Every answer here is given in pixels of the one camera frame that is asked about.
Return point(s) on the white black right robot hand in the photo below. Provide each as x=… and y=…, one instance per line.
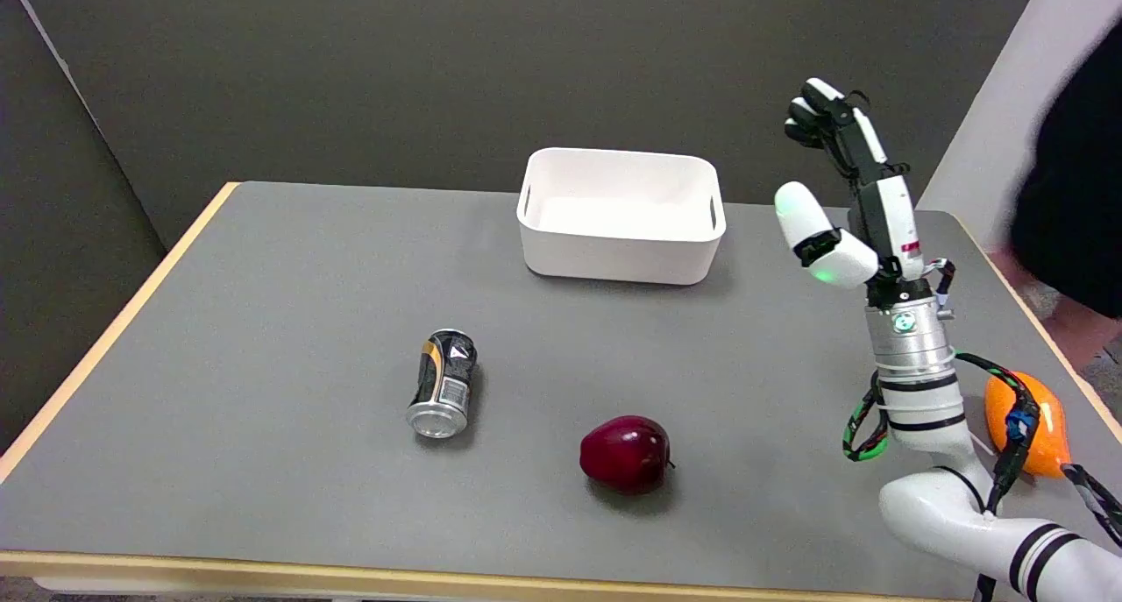
x=894, y=212

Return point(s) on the black soda can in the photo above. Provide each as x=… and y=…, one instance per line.
x=443, y=381

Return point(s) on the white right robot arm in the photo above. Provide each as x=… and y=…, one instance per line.
x=929, y=392

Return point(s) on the person in black clothes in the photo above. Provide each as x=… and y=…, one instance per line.
x=1074, y=190

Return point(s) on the orange plastic fruit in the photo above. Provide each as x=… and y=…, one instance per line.
x=1047, y=427

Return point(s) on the white plastic bin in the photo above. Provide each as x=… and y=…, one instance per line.
x=621, y=221

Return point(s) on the red apple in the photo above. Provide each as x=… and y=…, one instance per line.
x=625, y=453

